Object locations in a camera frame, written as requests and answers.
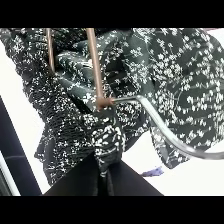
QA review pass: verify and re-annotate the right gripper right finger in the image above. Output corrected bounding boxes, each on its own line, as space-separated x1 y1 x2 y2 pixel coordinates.
106 160 164 197

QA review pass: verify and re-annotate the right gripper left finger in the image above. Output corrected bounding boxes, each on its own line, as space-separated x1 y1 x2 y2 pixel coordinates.
43 153 100 197

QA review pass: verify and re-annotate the black floral shirt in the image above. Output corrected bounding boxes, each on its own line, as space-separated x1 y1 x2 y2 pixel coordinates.
0 28 224 188

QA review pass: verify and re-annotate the brown clothes hanger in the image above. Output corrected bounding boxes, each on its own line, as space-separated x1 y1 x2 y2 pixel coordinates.
45 28 224 161

